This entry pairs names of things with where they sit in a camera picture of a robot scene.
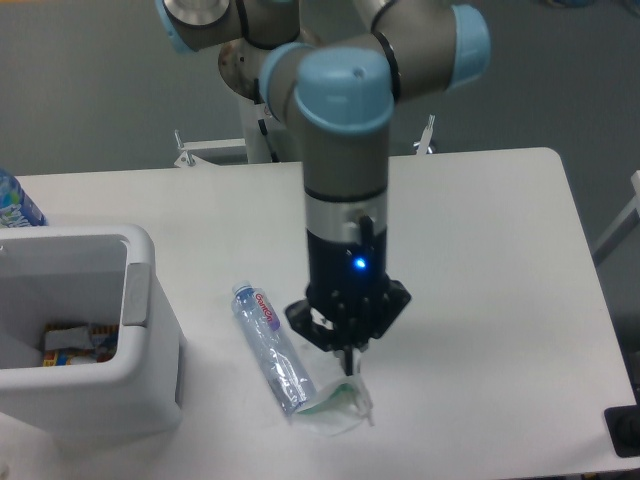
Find blue labelled bottle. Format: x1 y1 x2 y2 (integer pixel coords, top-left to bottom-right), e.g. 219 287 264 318
1 169 48 228

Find white frame at right edge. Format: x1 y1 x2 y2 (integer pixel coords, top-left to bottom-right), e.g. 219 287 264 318
591 171 639 267

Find black cable on pedestal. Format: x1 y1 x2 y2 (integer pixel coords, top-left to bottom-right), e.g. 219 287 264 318
252 77 280 164

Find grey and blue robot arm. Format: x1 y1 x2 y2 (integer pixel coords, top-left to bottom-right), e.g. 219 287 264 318
156 1 491 375

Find black clamp at table edge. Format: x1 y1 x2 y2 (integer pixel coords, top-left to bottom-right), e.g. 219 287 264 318
604 405 639 458

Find colourful wrappers in trash can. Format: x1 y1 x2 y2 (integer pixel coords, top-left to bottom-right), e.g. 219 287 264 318
42 324 119 367

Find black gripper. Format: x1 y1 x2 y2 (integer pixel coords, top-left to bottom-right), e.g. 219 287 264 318
285 231 411 376

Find clear plastic water bottle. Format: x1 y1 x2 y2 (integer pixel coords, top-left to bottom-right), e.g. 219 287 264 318
231 281 316 417

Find white plastic trash can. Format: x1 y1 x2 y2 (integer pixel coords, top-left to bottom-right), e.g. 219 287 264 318
1 225 186 436

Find clear plastic bag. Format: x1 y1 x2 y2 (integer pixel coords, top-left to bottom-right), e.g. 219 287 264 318
290 343 373 437

